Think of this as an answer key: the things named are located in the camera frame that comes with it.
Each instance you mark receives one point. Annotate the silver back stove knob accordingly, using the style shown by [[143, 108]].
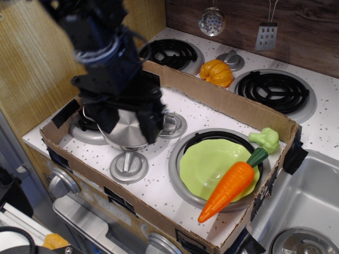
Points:
[[233, 60]]

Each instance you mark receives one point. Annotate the silver front stove knob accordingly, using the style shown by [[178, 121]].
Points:
[[129, 167]]

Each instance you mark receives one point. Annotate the orange toy carrot green top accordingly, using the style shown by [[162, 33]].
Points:
[[236, 179]]

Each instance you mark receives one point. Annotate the silver oven knob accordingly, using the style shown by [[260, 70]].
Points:
[[62, 184], [158, 244]]

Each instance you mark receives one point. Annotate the hanging metal strainer ladle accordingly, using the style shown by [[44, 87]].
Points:
[[212, 21]]

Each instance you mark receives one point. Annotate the brown cardboard fence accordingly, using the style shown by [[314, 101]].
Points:
[[157, 199]]

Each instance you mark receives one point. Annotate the silver stove knob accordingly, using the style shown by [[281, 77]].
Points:
[[129, 167], [233, 60], [175, 126]]

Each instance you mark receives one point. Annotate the green toy broccoli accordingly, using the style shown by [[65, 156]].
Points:
[[268, 139]]

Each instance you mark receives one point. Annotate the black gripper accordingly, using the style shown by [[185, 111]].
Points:
[[102, 97]]

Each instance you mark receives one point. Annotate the back right black burner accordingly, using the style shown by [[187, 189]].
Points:
[[279, 90]]

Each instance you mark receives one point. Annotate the black burner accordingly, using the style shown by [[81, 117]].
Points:
[[176, 54], [85, 130], [279, 90]]

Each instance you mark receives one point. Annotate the silver middle stove knob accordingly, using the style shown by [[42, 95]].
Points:
[[175, 126]]

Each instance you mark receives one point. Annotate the orange cloth piece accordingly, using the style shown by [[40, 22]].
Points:
[[54, 241]]

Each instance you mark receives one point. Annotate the front left black burner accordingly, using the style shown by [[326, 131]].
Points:
[[85, 130]]

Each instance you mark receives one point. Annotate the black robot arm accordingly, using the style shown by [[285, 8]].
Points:
[[100, 40]]

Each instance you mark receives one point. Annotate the silver oven knob right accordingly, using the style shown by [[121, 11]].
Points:
[[158, 244]]

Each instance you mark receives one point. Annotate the orange toy pumpkin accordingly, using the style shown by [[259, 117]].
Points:
[[216, 72]]

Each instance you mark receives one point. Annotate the hanging metal slotted spatula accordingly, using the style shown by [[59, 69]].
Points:
[[267, 31]]

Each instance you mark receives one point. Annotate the silver oven knob left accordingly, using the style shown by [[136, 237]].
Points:
[[62, 184]]

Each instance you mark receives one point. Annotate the back left black burner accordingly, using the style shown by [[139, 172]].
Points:
[[176, 54]]

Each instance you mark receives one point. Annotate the light green plastic plate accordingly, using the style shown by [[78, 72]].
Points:
[[203, 164]]

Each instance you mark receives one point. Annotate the stainless steel pot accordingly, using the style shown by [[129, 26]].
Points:
[[126, 134]]

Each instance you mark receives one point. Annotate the silver metal sink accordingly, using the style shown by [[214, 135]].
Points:
[[301, 215]]

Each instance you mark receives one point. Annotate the silver oven door handle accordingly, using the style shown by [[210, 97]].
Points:
[[98, 229]]

